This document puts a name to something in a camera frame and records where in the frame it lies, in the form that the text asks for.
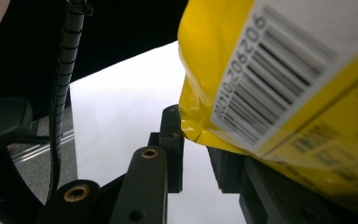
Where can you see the dark grey rounded pad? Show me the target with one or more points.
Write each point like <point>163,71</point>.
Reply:
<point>3,121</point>

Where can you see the metal floor rail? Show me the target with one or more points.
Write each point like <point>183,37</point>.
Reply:
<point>43,149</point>

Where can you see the black curved frame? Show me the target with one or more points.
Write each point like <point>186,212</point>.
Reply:
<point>3,189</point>

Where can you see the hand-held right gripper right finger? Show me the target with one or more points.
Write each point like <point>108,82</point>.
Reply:
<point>261,196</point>

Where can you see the yellow spout pouch green cap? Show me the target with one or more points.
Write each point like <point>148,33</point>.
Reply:
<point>292,77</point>

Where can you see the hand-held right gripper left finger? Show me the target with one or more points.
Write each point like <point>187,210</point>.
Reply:
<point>174,155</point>

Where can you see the thin black rod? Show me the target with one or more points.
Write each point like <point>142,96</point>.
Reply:
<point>35,140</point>

